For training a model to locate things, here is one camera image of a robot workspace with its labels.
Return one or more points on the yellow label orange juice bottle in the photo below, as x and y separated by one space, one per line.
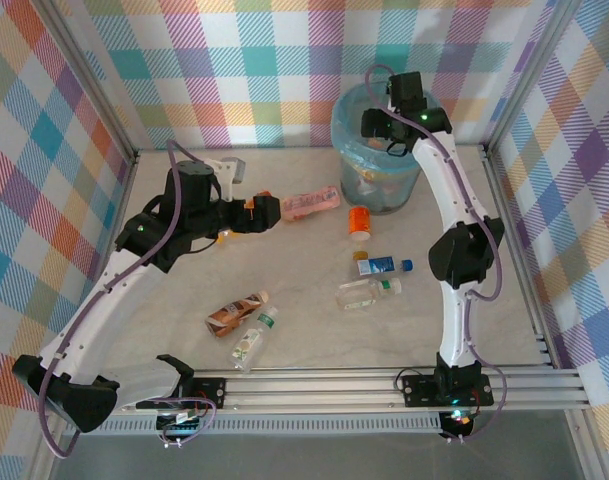
223 236

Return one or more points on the pink label plastic bottle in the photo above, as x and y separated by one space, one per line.
309 204

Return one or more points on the orange label plastic bottle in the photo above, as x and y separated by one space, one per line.
359 220

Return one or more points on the brown label drink bottle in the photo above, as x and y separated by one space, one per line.
231 317

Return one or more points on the clear bottle green white cap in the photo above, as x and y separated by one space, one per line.
356 295

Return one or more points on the blue label water bottle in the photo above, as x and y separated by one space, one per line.
376 265

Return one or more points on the green flower label bottle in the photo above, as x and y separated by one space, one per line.
249 345

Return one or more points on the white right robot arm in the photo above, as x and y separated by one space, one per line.
446 185

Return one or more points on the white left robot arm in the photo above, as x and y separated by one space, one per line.
99 305

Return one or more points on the blue plastic bin liner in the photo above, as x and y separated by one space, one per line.
341 140

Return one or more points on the translucent grey plastic bin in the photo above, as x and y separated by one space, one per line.
384 200

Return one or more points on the green circuit board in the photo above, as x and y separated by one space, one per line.
181 427

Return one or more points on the small black circuit board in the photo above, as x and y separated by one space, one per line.
459 422

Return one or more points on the aluminium side rail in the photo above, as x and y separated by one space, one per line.
128 175
540 320

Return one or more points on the aluminium frame post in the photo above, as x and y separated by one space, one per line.
99 90
530 75

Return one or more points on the aluminium mounting rail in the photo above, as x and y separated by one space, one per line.
309 390

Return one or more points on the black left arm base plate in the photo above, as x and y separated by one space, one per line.
211 392

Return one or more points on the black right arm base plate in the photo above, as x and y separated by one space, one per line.
419 390

